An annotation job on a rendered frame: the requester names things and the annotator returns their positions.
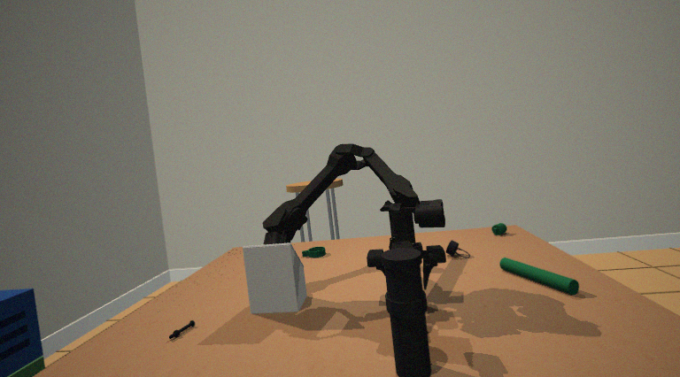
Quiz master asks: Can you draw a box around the black bolt with nut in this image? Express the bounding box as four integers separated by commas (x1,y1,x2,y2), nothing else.
169,320,196,339

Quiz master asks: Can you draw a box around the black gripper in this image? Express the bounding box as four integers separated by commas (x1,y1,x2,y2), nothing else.
367,228,446,290

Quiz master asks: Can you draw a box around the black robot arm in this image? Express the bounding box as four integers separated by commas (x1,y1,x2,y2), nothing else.
263,144,445,258

